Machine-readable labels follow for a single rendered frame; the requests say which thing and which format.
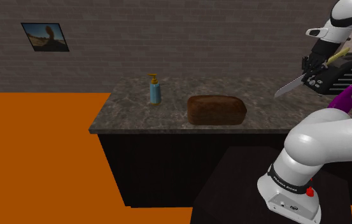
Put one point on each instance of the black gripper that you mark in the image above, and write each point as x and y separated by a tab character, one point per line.
324	49

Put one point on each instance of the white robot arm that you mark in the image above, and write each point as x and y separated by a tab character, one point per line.
327	139

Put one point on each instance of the black toaster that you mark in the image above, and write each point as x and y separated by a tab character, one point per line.
346	77

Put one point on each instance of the purple spray bottle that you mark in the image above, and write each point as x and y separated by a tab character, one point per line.
343	100

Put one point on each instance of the brown bread loaf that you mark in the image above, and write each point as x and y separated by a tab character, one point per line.
216	110

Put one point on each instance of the blue soap dispenser gold pump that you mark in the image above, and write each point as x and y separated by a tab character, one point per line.
155	93

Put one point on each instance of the framed wall picture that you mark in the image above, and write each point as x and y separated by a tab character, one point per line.
45	37

